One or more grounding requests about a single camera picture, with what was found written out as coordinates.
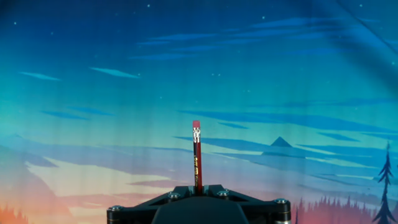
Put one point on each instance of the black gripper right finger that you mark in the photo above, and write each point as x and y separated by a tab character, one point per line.
264	207

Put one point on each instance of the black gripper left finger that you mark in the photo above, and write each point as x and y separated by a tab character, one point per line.
136	207

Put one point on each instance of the red black pencil with eraser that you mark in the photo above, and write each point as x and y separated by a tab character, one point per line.
198	161

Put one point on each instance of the printed sunset landscape cloth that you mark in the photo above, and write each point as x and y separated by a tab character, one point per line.
93	77

